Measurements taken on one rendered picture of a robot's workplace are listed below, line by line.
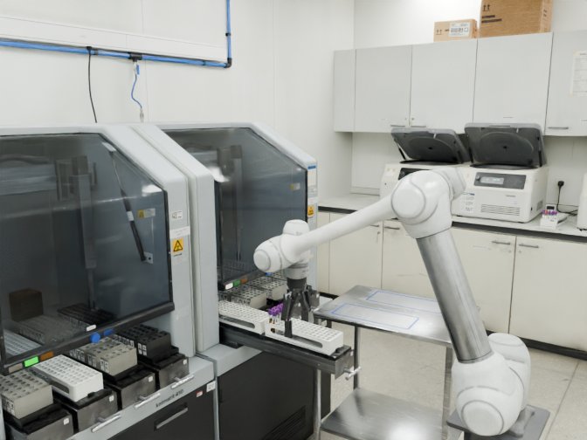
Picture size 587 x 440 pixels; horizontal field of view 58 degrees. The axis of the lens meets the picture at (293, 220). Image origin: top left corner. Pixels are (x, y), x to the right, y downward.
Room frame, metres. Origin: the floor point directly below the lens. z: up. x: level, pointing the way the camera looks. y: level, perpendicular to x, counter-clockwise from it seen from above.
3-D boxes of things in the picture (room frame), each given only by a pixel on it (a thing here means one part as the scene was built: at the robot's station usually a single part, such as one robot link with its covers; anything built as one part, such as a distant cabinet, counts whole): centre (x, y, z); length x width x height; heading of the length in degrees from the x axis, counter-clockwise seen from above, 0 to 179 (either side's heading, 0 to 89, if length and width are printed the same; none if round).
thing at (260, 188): (2.42, 0.31, 1.28); 0.61 x 0.51 x 0.63; 144
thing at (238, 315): (2.07, 0.22, 0.83); 0.30 x 0.10 x 0.06; 54
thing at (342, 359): (1.97, 0.08, 0.78); 0.73 x 0.14 x 0.09; 54
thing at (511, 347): (1.55, -0.66, 0.87); 0.18 x 0.16 x 0.22; 149
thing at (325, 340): (1.89, -0.03, 0.84); 0.30 x 0.10 x 0.06; 54
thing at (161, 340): (1.77, 0.49, 0.85); 0.12 x 0.02 x 0.06; 144
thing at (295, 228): (1.89, 0.00, 1.20); 0.13 x 0.11 x 0.16; 149
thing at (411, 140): (4.33, -1.10, 1.22); 0.62 x 0.56 x 0.64; 142
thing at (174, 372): (1.91, 0.68, 0.78); 0.73 x 0.14 x 0.09; 54
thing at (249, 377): (2.54, 0.47, 0.81); 1.06 x 0.84 x 1.62; 54
